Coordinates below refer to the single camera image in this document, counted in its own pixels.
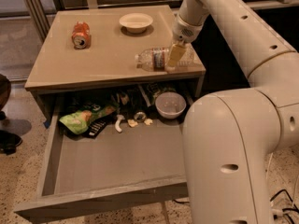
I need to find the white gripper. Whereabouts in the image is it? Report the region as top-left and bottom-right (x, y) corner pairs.
(167, 15), (202, 67)

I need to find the clear plastic water bottle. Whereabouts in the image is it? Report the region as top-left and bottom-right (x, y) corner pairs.
(135, 47), (194, 72)

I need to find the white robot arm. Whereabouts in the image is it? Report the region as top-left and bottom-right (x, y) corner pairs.
(173, 0), (299, 224)

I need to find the cream bowl on counter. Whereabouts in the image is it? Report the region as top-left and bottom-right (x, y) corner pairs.
(119, 13), (153, 34)

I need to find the black can in drawer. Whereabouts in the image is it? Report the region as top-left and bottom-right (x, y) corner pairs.
(134, 111), (147, 122)

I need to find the open grey wooden drawer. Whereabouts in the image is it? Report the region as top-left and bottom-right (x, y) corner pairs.
(14, 96), (188, 224)

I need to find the dark green snack bag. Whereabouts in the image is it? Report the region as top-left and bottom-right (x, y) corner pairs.
(138, 82), (176, 106)

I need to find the small beige food piece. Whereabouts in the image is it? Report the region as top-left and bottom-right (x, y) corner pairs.
(128, 119), (138, 128)

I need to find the white plastic toy mushroom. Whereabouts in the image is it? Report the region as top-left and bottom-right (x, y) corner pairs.
(114, 115), (125, 133)

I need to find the beige side table cabinet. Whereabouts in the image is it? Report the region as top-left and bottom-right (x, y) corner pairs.
(25, 6), (206, 120)

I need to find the orange soda can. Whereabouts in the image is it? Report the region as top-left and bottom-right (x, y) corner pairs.
(71, 21), (91, 49)

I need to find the black snack bar wrapper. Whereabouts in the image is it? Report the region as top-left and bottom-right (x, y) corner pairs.
(83, 117), (111, 138)

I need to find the green chip bag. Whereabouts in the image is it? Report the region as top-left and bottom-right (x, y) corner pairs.
(59, 103), (118, 134)

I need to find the person leg with shoe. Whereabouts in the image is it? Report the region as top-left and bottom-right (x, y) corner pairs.
(0, 74), (22, 155)

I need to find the white power cable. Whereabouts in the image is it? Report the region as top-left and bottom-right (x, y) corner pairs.
(264, 152), (275, 180)

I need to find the black power cable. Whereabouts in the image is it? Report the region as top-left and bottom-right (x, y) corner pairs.
(172, 189), (299, 224)

